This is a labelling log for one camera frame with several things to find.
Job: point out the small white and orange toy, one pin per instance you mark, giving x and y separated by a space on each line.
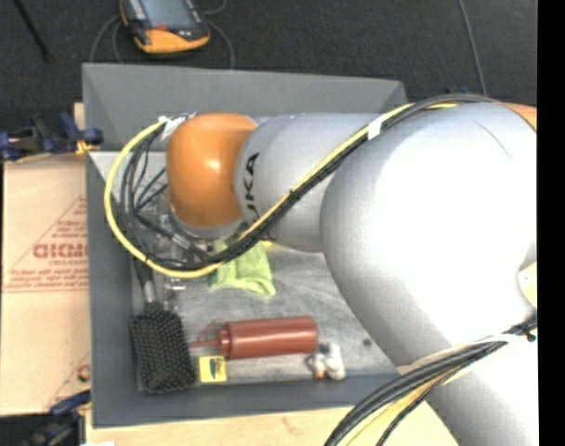
329 363

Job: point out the grey metal bin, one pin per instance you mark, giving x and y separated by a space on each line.
245 93

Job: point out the brown cardboard board red print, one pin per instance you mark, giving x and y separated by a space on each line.
41 212

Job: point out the light green cloth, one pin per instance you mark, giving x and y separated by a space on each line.
245 270

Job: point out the red-brown squeeze bottle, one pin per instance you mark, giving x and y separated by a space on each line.
268 337

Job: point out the black bristle hairbrush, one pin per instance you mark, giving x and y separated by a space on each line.
164 351

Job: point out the yellow card with dark print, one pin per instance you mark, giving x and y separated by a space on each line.
212 369

